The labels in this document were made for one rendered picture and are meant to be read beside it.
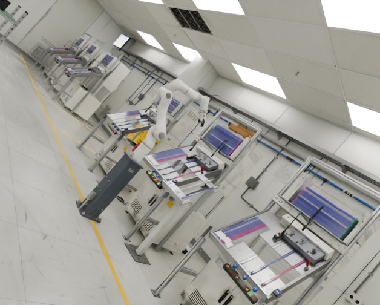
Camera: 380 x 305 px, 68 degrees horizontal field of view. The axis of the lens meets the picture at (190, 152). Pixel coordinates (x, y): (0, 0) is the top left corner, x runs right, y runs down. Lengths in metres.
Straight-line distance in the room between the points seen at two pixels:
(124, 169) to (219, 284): 1.36
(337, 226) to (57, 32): 10.16
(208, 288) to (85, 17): 9.94
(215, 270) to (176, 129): 2.48
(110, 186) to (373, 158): 3.48
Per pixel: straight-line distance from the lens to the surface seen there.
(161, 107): 2.73
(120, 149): 4.49
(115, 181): 2.82
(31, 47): 11.09
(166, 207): 3.31
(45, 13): 11.04
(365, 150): 4.66
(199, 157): 3.42
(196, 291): 2.83
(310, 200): 2.78
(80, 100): 7.31
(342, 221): 2.67
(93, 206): 2.90
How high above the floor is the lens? 1.09
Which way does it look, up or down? 1 degrees up
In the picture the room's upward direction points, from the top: 41 degrees clockwise
